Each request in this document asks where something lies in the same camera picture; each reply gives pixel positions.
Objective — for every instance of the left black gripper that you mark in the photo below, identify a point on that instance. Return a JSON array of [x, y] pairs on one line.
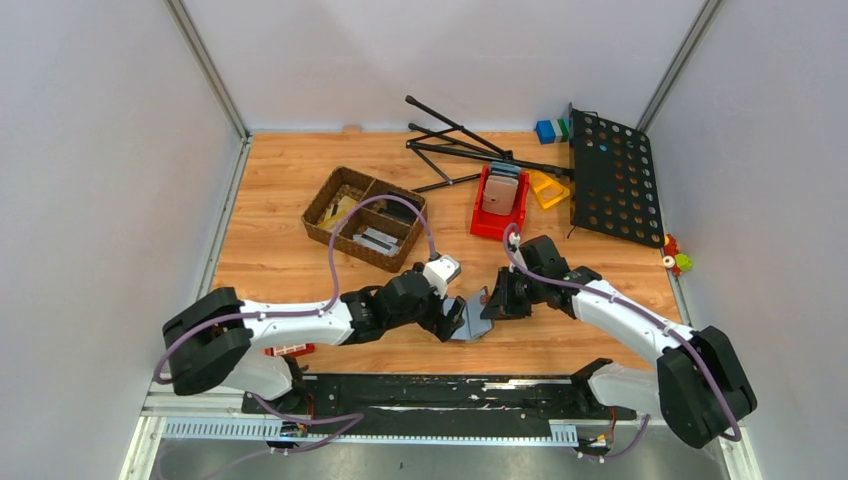
[[445, 325]]

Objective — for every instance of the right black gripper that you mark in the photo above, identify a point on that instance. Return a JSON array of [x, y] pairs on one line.
[[501, 305]]

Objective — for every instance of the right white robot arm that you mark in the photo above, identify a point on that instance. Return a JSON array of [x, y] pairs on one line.
[[698, 385]]

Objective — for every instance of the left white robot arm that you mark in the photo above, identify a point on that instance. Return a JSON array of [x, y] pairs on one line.
[[220, 340]]

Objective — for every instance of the silver card in basket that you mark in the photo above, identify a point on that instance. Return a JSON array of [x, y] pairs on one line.
[[378, 241]]

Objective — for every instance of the black card in basket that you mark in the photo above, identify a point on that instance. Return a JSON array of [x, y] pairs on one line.
[[396, 208]]

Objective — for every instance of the gold card in basket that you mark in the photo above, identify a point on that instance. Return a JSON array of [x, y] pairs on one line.
[[336, 211]]

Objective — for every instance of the red plastic bin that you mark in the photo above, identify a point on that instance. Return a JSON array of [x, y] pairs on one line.
[[491, 226]]

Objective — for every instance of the woven wicker basket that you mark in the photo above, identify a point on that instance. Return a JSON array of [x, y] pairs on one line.
[[360, 186]]

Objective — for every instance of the pink wallet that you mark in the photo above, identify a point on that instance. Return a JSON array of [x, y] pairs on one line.
[[499, 194]]

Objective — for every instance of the red white small tray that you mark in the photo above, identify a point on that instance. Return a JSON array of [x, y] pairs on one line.
[[293, 350]]

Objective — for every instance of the black folded tripod stand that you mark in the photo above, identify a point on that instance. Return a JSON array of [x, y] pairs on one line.
[[458, 141]]

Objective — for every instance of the black perforated metal tray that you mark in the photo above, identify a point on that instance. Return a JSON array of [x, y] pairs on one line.
[[614, 187]]

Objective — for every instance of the blue green toy block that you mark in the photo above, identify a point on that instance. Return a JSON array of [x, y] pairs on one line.
[[553, 131]]

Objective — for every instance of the red green toy pieces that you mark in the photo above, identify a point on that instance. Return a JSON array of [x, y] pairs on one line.
[[674, 259]]

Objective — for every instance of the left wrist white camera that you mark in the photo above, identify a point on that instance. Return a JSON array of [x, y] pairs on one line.
[[440, 272]]

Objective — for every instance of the wrist white camera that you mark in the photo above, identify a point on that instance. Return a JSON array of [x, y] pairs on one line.
[[517, 262], [440, 272]]

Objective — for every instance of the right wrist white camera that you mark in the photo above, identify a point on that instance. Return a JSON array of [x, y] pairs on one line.
[[517, 262]]

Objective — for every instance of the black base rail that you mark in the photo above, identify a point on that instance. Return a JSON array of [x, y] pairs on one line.
[[483, 409]]

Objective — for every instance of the yellow plastic frame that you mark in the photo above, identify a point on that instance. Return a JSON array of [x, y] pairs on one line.
[[547, 191]]

